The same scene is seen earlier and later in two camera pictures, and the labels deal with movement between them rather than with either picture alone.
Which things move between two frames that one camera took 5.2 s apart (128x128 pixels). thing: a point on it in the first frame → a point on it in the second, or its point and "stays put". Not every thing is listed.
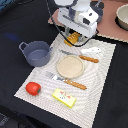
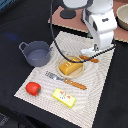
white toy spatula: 94,50 stays put
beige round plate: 70,66 stays put
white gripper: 83,22 → 101,27
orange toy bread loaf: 73,38 → 70,67
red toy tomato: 33,88 stays put
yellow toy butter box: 63,97 stays put
